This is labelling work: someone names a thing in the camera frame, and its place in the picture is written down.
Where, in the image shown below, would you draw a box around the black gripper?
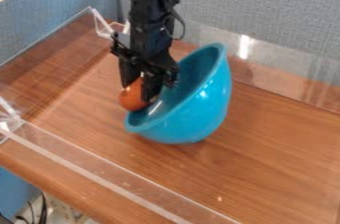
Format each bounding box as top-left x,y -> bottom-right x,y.
111,23 -> 179,103

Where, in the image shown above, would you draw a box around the toy mushroom brown cap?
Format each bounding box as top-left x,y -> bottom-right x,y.
119,77 -> 159,112

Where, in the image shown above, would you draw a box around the blue plastic bowl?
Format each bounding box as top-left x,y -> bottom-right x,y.
125,43 -> 232,144

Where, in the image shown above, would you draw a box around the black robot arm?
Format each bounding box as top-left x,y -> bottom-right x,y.
111,0 -> 183,103

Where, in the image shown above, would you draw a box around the clear acrylic left barrier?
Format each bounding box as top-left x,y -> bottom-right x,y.
0,5 -> 91,67

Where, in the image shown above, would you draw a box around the clear acrylic barrier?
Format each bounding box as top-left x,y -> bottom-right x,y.
91,4 -> 340,114
0,97 -> 240,224
0,5 -> 91,67

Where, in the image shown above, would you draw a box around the clear acrylic back barrier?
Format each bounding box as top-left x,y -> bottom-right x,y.
91,4 -> 340,114

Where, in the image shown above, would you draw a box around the clear acrylic front barrier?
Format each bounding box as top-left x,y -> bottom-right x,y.
0,97 -> 240,224

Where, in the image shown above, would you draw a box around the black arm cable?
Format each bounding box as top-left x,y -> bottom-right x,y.
165,8 -> 187,41

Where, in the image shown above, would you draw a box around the black floor cables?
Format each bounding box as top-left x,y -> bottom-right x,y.
0,191 -> 49,224

